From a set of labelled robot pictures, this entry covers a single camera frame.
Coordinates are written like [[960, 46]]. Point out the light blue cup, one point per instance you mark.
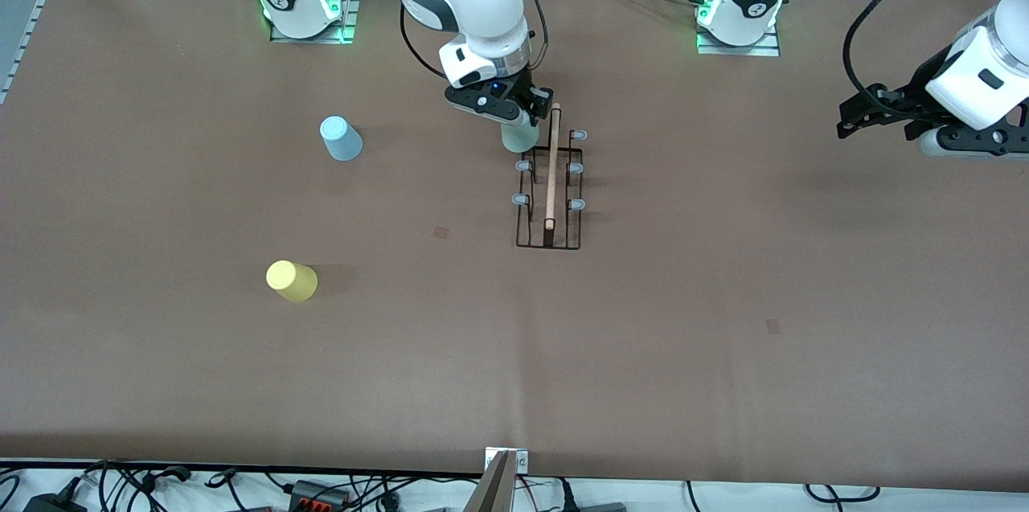
[[342, 141]]

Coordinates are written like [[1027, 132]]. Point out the black power adapter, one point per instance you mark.
[[56, 504]]

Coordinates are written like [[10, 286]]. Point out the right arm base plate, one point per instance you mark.
[[313, 38]]

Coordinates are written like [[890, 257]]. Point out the silver camera mount bracket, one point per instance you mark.
[[522, 461]]

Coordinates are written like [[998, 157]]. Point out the pale green cup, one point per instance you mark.
[[518, 138]]

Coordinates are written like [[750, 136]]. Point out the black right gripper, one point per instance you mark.
[[531, 96]]

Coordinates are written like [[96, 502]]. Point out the black box orange connectors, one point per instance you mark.
[[309, 489]]

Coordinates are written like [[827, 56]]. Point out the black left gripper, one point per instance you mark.
[[914, 98]]

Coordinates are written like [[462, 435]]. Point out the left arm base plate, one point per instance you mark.
[[739, 51]]

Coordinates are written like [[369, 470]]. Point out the grey camera mount beam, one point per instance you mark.
[[494, 492]]

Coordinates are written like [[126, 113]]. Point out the flat grey box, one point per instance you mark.
[[599, 507]]

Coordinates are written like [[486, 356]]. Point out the yellow cup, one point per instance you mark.
[[291, 281]]

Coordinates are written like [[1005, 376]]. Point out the perforated metal strip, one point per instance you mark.
[[32, 22]]

